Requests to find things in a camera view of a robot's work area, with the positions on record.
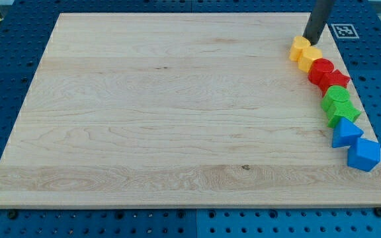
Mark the yellow hexagon block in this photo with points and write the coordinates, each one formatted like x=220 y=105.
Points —
x=307 y=57

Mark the grey cylindrical pointer rod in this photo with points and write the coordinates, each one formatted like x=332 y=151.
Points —
x=317 y=20

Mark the green cylinder block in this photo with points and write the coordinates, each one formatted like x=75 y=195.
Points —
x=333 y=94

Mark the blue cube block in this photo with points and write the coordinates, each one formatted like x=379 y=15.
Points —
x=364 y=154

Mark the green star block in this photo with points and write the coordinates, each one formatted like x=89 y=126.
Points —
x=339 y=110

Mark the white fiducial marker tag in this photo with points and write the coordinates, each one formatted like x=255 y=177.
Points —
x=344 y=31

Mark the black bolt front left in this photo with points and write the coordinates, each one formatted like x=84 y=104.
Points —
x=12 y=214

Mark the red cylinder block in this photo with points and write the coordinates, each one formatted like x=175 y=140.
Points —
x=318 y=69

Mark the red star block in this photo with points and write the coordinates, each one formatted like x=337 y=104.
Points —
x=331 y=79

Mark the black bolt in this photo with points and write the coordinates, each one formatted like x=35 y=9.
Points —
x=377 y=212
x=12 y=214

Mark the yellow heart block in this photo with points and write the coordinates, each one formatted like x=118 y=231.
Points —
x=298 y=44

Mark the black bolt front right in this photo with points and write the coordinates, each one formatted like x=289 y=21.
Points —
x=377 y=212

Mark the blue triangle block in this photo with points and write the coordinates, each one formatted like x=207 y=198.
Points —
x=345 y=133

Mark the light wooden board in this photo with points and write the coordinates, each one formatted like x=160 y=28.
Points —
x=187 y=110

